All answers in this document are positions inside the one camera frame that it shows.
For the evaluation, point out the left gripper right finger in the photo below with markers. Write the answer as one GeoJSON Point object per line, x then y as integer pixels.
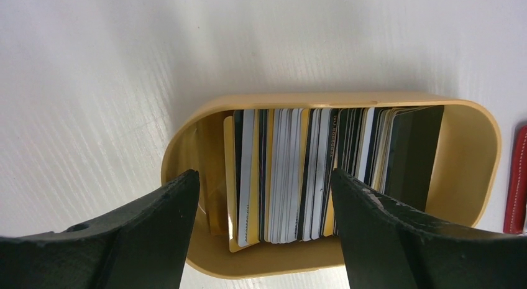
{"type": "Point", "coordinates": [388, 244]}

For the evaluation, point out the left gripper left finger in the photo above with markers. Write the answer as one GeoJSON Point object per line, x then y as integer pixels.
{"type": "Point", "coordinates": [142, 244]}

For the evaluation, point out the red leather card holder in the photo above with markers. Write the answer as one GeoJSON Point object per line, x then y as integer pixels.
{"type": "Point", "coordinates": [515, 211]}

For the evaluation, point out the cards in tray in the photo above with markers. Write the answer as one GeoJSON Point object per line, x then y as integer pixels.
{"type": "Point", "coordinates": [279, 164]}

